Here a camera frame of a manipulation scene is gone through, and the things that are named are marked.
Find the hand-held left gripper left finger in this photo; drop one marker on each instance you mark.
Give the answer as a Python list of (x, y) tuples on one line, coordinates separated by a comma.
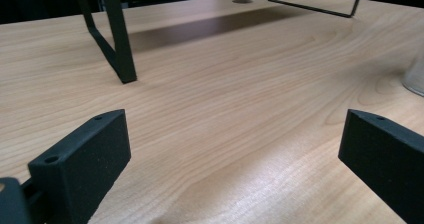
[(83, 160)]

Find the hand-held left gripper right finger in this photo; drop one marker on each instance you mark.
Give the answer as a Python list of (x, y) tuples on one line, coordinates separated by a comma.
[(386, 157)]

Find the translucent white container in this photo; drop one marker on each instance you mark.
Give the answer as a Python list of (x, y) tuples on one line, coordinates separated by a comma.
[(416, 77)]

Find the black metal shelf leg frame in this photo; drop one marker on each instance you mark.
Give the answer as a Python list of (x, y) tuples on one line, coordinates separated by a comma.
[(313, 8), (120, 47)]

